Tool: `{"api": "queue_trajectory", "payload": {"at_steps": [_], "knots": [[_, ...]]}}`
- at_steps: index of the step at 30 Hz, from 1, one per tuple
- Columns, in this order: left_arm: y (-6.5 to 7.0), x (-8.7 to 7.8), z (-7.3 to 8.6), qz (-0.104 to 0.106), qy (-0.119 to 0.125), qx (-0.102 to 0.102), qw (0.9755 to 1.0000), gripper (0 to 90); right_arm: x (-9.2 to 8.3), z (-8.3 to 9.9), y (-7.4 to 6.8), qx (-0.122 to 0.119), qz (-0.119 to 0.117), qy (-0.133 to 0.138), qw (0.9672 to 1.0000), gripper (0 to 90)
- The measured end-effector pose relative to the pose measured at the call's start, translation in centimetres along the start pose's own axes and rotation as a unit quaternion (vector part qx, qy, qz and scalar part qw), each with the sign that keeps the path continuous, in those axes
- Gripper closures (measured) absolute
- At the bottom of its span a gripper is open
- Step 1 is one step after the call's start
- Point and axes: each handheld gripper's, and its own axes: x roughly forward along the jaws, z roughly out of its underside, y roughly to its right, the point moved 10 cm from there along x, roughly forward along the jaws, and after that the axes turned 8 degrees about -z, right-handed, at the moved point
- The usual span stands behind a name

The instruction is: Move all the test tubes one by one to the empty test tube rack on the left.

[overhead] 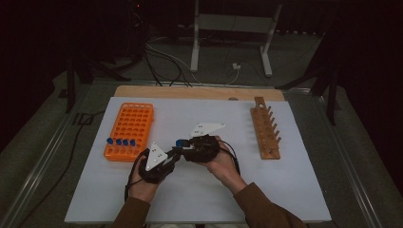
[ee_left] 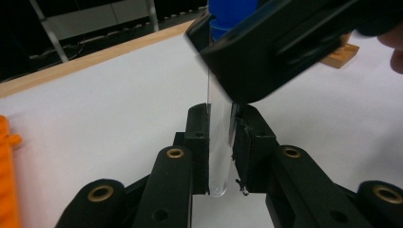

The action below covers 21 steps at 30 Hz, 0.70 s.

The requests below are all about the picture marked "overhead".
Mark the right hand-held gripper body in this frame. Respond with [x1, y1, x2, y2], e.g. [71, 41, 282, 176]
[182, 123, 226, 164]

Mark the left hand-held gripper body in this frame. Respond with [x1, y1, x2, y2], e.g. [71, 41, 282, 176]
[137, 142, 178, 185]

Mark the orange plastic tube rack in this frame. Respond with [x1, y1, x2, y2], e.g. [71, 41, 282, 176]
[103, 102, 155, 163]

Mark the wooden test tube rack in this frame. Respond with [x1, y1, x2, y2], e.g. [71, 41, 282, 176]
[250, 96, 282, 161]

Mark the person's right hand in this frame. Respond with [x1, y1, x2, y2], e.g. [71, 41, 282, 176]
[199, 136, 249, 196]

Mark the person's left hand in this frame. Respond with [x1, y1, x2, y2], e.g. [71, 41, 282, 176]
[127, 157, 163, 203]

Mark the white table mat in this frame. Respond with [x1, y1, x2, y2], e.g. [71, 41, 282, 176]
[64, 96, 333, 224]

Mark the black tripod stand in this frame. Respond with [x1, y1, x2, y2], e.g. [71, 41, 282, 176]
[275, 60, 342, 126]
[65, 56, 131, 114]

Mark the grey metal stand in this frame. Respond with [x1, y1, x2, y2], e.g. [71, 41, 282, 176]
[189, 0, 283, 78]

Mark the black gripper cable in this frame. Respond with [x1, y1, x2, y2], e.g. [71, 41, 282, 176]
[124, 147, 150, 202]
[220, 140, 241, 176]

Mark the black floor cable bundle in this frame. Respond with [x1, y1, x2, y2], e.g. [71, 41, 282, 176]
[142, 44, 194, 88]

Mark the white floor cable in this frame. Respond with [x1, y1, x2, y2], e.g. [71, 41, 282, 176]
[145, 42, 240, 86]

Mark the long black floor cable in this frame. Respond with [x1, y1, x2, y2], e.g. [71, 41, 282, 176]
[17, 110, 106, 228]

